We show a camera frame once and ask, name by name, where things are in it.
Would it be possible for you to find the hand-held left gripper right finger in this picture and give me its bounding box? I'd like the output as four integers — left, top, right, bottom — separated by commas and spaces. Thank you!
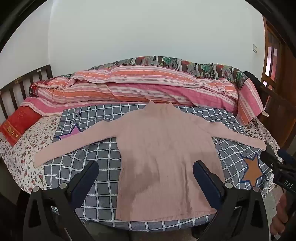
193, 160, 271, 241

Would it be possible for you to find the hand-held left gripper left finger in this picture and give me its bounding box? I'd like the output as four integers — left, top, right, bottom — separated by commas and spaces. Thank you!
23, 160, 100, 241

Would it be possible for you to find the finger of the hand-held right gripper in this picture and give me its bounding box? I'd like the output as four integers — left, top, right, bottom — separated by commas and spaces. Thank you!
277, 148, 296, 164
260, 151, 281, 170

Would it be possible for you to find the pink ribbed sweater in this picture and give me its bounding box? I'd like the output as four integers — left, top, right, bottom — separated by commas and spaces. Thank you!
34, 100, 267, 221

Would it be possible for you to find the person's right hand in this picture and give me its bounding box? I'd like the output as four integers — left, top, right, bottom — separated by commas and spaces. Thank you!
270, 192, 289, 235

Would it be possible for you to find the grey checked blanket with stars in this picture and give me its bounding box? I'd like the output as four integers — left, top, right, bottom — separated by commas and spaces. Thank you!
44, 103, 275, 232

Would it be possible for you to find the floral bed sheet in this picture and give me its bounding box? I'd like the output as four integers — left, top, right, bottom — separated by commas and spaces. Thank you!
0, 113, 281, 195

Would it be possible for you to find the red embroidered pillow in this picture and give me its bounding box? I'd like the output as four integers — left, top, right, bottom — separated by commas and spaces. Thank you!
0, 105, 43, 146

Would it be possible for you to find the brown wooden door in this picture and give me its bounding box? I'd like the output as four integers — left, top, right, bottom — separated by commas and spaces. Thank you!
261, 16, 285, 93

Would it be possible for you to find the pink orange striped quilt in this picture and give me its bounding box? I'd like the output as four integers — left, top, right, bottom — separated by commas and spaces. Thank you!
21, 65, 264, 126

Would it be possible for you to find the red plaid cloth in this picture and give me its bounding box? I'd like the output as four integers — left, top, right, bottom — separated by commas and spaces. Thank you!
29, 80, 47, 96

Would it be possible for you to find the floral patchwork quilt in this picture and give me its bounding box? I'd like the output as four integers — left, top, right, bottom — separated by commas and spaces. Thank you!
88, 56, 249, 90

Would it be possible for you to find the dark wooden headboard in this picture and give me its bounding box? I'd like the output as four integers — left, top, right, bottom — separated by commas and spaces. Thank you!
0, 64, 53, 120

